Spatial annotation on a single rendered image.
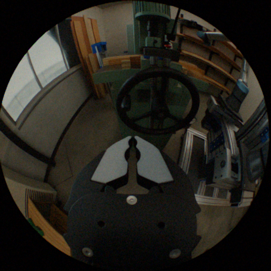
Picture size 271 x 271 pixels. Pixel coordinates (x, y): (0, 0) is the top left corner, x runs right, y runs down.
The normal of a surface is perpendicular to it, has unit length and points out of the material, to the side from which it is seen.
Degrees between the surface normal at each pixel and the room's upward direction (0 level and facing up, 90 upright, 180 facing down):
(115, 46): 90
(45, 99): 90
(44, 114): 90
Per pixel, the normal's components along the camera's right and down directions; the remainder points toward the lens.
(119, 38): -0.19, 0.84
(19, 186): 0.98, 0.14
